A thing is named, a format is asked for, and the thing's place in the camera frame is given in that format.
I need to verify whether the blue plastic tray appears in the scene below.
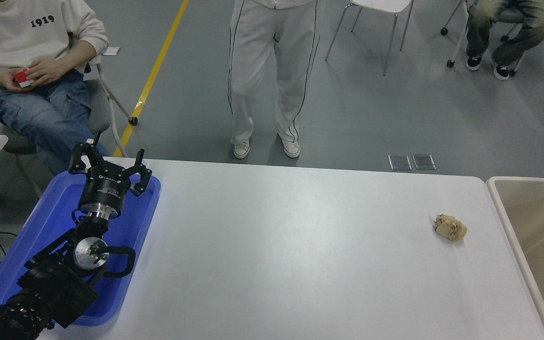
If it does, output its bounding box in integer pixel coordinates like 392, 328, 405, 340
0, 171, 162, 327

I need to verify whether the large pale bin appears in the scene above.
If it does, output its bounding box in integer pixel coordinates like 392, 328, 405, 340
486, 176, 544, 340

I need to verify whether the grey chair with white legs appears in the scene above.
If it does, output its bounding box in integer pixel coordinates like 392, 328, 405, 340
0, 50, 138, 199

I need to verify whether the white chair with metal legs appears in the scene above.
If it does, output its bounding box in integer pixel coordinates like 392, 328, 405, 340
325, 0, 415, 76

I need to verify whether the person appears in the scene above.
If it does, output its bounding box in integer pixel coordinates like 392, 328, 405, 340
0, 0, 110, 176
227, 0, 322, 160
466, 0, 544, 81

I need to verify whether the person's right hand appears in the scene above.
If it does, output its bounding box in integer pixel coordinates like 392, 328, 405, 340
0, 71, 23, 91

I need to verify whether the crumpled tan paper ball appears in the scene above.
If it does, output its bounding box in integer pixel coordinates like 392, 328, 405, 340
433, 214, 468, 242

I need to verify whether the grey chair with castors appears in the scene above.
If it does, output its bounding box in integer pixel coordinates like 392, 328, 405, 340
441, 0, 544, 77

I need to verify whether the metal floor plate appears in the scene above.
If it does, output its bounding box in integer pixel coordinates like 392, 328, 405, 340
412, 154, 436, 170
388, 154, 412, 170

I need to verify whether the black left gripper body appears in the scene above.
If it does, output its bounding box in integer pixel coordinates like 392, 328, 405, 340
79, 169, 132, 210

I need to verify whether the colourful puzzle cube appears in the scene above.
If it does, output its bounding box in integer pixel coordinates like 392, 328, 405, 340
14, 69, 34, 89

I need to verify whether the person's left hand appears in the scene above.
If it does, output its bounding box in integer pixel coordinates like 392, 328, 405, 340
24, 58, 69, 87

